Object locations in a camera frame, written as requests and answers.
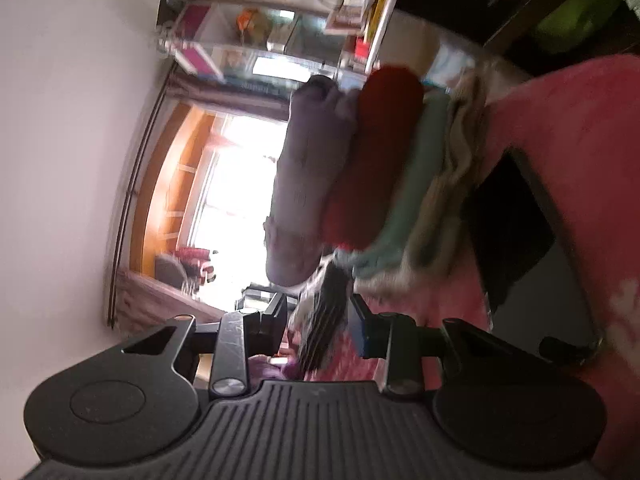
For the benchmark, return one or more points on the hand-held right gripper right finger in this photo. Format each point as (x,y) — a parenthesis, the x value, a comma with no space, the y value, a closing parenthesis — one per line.
(361,327)

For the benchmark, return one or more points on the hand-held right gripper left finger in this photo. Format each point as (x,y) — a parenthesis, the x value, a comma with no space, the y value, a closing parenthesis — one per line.
(270,325)

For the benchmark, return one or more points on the hanging dark red clothes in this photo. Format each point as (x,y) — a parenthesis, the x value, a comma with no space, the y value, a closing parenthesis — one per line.
(192,262)

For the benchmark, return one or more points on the stack of colourful folded clothes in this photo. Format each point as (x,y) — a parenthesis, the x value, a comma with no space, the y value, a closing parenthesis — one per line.
(450,220)

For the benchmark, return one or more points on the dark striped folded garment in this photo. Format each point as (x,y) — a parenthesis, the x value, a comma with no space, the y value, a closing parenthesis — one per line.
(320,325)

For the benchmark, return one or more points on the purple floral folded blanket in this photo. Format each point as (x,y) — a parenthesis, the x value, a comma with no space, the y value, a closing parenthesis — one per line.
(305,170)

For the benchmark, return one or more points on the red folded garment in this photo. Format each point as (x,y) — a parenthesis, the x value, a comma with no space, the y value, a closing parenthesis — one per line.
(375,160)

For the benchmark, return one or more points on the teal folded garment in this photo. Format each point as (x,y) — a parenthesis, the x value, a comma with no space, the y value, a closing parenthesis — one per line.
(420,170)

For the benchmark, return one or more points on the wooden cabinet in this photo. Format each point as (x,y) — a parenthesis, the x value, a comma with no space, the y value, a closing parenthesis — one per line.
(165,185)

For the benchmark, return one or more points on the black tablet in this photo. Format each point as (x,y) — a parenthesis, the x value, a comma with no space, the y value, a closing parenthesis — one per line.
(515,220)

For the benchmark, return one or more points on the dark curtain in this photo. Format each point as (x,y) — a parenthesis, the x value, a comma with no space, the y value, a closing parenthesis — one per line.
(225,95)

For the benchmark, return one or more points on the glass cabinet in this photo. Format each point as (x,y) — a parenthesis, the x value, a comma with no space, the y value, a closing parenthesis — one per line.
(280,35)

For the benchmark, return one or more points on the green bag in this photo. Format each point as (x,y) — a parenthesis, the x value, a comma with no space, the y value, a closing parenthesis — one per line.
(575,20)

